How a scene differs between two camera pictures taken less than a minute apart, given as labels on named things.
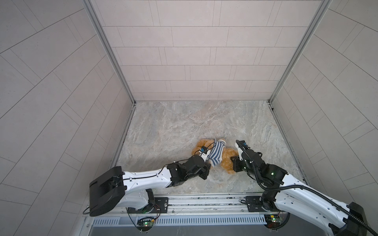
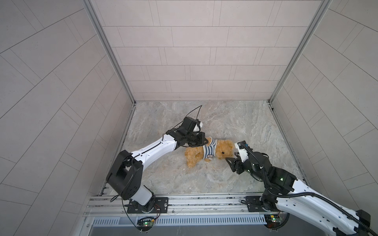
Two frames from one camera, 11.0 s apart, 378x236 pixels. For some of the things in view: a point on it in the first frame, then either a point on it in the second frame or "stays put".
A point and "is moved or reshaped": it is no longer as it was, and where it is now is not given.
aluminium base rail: [201, 210] stays put
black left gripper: [205, 167] -> [200, 136]
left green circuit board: [145, 224] stays put
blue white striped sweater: [215, 154] is moved or reshaped
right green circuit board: [272, 220] stays put
